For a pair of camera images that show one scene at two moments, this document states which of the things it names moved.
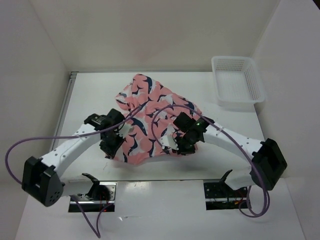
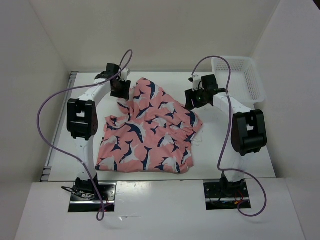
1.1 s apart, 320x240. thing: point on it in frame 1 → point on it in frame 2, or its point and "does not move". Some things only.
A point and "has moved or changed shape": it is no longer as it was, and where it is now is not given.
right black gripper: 181,150 → 190,95
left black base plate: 101,198 does not move
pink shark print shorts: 151,108 has moved or changed shape
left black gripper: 111,151 → 124,93
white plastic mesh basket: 237,83 does not move
